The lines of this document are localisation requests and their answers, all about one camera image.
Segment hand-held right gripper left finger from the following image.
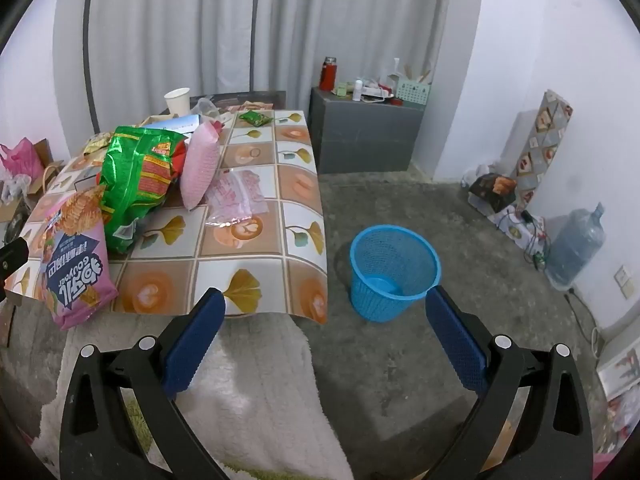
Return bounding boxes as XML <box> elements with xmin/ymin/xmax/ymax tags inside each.
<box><xmin>59</xmin><ymin>287</ymin><xmax>231</xmax><ymax>480</ymax></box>

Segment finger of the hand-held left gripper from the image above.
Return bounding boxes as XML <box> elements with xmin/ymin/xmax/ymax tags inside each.
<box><xmin>0</xmin><ymin>236</ymin><xmax>29</xmax><ymax>303</ymax></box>

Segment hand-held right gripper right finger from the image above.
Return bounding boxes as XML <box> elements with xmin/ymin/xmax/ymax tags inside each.
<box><xmin>424</xmin><ymin>285</ymin><xmax>596</xmax><ymax>480</ymax></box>

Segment pink and blue snack bag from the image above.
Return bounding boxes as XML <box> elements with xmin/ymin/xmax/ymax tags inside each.
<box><xmin>42</xmin><ymin>185</ymin><xmax>120</xmax><ymax>331</ymax></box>

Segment blue plastic waste basket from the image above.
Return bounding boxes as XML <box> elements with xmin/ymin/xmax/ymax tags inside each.
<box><xmin>349</xmin><ymin>225</ymin><xmax>442</xmax><ymax>324</ymax></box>

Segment large green snack bag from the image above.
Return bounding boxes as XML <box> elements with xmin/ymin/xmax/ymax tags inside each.
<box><xmin>96</xmin><ymin>125</ymin><xmax>190</xmax><ymax>255</ymax></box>

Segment clear pink printed plastic bag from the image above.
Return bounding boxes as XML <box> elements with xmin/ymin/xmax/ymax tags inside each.
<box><xmin>204</xmin><ymin>169</ymin><xmax>271</xmax><ymax>226</ymax></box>

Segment pink padded pouch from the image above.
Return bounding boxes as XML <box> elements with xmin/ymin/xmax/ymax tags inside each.
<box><xmin>178</xmin><ymin>120</ymin><xmax>224</xmax><ymax>210</ymax></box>

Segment crumpled clear plastic bag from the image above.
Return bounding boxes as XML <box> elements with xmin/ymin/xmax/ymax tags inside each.
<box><xmin>0</xmin><ymin>174</ymin><xmax>32</xmax><ymax>204</ymax></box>

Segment brown paper bag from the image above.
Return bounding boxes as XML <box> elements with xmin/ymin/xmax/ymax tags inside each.
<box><xmin>42</xmin><ymin>160</ymin><xmax>67</xmax><ymax>194</ymax></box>

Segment cardboard box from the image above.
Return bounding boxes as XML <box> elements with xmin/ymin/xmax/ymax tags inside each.
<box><xmin>0</xmin><ymin>137</ymin><xmax>66</xmax><ymax>222</ymax></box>

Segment large clear water jug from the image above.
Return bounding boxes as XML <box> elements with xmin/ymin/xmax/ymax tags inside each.
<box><xmin>544</xmin><ymin>202</ymin><xmax>607</xmax><ymax>287</ymax></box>

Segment dark snack box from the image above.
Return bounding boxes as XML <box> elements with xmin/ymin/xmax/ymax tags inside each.
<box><xmin>469</xmin><ymin>172</ymin><xmax>518</xmax><ymax>214</ymax></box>

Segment white printed box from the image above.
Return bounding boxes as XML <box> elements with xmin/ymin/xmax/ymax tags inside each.
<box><xmin>597</xmin><ymin>335</ymin><xmax>640</xmax><ymax>402</ymax></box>

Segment ginkgo leaf patterned tablecloth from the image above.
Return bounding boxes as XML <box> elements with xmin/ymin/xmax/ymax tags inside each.
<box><xmin>4</xmin><ymin>107</ymin><xmax>329</xmax><ymax>326</ymax></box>

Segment white plastic bag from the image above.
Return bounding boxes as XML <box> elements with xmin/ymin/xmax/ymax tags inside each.
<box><xmin>462</xmin><ymin>162</ymin><xmax>497</xmax><ymax>187</ymax></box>

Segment white panel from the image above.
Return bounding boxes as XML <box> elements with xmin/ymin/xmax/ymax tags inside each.
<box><xmin>504</xmin><ymin>110</ymin><xmax>544</xmax><ymax>182</ymax></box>

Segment pale blue packet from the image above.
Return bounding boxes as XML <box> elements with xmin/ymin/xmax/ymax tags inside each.
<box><xmin>145</xmin><ymin>113</ymin><xmax>202</xmax><ymax>134</ymax></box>

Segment patterned folded board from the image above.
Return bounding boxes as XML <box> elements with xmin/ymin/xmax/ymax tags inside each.
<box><xmin>514</xmin><ymin>89</ymin><xmax>575</xmax><ymax>212</ymax></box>

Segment grey cabinet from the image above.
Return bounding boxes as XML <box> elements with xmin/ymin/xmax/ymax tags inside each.
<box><xmin>307</xmin><ymin>86</ymin><xmax>426</xmax><ymax>175</ymax></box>

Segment white paper cup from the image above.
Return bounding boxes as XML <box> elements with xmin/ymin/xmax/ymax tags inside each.
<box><xmin>164</xmin><ymin>87</ymin><xmax>192</xmax><ymax>116</ymax></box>

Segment dark grey curved pole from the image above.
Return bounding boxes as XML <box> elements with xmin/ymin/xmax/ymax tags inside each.
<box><xmin>81</xmin><ymin>0</ymin><xmax>102</xmax><ymax>137</ymax></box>

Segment green dotted pen holder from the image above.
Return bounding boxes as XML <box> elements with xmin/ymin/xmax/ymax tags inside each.
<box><xmin>396</xmin><ymin>79</ymin><xmax>431</xmax><ymax>110</ymax></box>

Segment white flat box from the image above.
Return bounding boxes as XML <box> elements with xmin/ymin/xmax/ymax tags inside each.
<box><xmin>361</xmin><ymin>85</ymin><xmax>396</xmax><ymax>104</ymax></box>

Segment red thermos bottle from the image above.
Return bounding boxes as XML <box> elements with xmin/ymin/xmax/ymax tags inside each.
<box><xmin>320</xmin><ymin>57</ymin><xmax>339</xmax><ymax>93</ymax></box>

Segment grey white curtain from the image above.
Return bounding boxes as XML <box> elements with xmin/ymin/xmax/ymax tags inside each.
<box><xmin>52</xmin><ymin>0</ymin><xmax>487</xmax><ymax>161</ymax></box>

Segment tangle of cables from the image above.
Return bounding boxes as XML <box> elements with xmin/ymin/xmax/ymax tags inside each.
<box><xmin>499</xmin><ymin>207</ymin><xmax>552</xmax><ymax>272</ymax></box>

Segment wall socket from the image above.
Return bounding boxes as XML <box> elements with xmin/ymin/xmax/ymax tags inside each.
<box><xmin>613</xmin><ymin>264</ymin><xmax>636</xmax><ymax>299</ymax></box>

